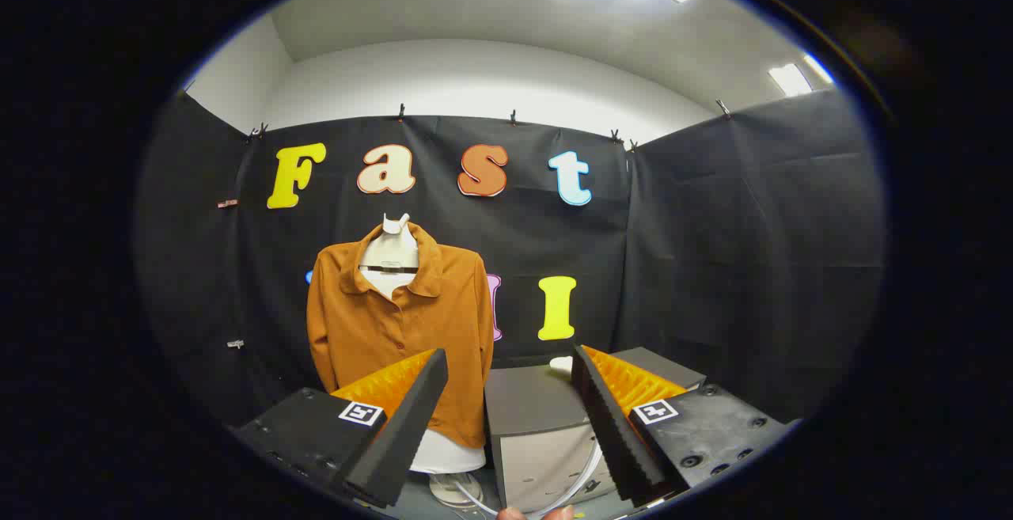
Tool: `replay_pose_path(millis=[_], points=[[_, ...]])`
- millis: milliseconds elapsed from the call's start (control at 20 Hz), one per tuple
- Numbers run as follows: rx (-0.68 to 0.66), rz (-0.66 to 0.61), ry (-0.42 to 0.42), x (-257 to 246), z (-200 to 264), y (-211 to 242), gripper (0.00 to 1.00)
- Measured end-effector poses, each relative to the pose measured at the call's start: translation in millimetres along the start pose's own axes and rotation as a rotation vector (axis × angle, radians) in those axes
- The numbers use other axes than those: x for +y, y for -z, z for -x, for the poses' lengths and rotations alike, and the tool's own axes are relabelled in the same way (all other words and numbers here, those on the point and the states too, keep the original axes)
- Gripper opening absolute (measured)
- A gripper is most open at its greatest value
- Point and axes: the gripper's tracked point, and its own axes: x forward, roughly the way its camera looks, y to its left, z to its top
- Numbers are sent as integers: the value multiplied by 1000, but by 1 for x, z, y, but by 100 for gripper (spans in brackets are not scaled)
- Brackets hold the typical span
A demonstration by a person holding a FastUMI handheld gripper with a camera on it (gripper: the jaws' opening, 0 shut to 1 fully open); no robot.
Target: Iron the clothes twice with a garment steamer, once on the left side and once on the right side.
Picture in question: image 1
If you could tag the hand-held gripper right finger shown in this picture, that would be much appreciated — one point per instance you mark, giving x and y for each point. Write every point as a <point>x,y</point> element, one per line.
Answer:
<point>609,425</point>

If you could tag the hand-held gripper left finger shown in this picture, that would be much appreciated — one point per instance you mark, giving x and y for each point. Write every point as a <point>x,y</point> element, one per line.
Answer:
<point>411,417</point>

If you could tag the brown button-up shirt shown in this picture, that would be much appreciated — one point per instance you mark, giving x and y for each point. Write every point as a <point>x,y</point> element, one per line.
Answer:
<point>443,330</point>

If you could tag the grey cabinet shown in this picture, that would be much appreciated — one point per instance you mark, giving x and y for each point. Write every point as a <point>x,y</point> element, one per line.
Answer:
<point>530,409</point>

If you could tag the white mannequin torso stand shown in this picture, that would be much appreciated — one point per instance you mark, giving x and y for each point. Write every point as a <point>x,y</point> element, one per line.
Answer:
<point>392,251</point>

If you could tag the black backdrop cloth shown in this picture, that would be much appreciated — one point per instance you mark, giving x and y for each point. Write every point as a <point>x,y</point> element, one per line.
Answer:
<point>712,251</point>

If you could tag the row of black clips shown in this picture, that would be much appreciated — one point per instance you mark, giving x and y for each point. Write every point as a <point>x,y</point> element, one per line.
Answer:
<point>401,112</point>

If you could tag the small ceiling light panel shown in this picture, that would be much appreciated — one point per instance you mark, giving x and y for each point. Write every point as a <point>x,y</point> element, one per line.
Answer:
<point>791,78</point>

